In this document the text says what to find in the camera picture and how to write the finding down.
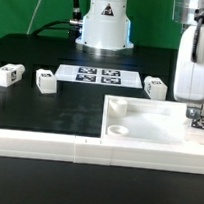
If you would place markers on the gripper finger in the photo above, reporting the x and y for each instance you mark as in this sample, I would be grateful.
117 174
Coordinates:
194 111

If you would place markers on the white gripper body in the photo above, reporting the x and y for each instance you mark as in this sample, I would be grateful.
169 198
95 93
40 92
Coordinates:
189 76

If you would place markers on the white square tabletop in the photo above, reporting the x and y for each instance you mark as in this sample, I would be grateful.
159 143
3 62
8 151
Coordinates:
137 119

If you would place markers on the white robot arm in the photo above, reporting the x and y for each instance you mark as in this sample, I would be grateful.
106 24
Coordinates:
106 29

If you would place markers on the white U-shaped fence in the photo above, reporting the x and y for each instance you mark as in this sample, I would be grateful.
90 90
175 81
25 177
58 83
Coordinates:
188 158

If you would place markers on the white marker sheet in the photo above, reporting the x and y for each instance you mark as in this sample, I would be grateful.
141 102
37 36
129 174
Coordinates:
99 76

